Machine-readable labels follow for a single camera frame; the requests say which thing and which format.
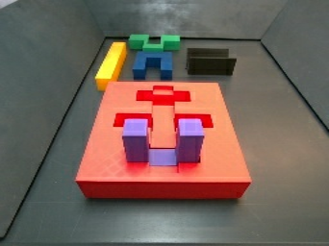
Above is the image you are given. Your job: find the purple U-shaped block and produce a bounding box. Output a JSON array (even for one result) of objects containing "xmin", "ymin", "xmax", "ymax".
[{"xmin": 121, "ymin": 118, "xmax": 204, "ymax": 166}]

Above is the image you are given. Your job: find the yellow long bar block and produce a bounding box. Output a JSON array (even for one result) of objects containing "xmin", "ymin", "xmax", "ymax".
[{"xmin": 94, "ymin": 42, "xmax": 126, "ymax": 91}]

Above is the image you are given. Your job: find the blue U-shaped block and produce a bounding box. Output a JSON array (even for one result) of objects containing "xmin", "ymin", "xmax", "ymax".
[{"xmin": 132, "ymin": 51, "xmax": 173, "ymax": 80}]

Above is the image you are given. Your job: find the black L-shaped fixture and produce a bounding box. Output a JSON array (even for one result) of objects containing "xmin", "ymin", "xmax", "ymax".
[{"xmin": 185, "ymin": 48, "xmax": 236, "ymax": 76}]

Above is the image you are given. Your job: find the green stepped block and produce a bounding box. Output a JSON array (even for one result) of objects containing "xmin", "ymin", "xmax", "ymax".
[{"xmin": 128, "ymin": 34, "xmax": 180, "ymax": 52}]

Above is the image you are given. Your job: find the red slotted base block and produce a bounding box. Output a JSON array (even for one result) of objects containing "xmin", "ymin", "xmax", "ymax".
[{"xmin": 76, "ymin": 82, "xmax": 251, "ymax": 199}]

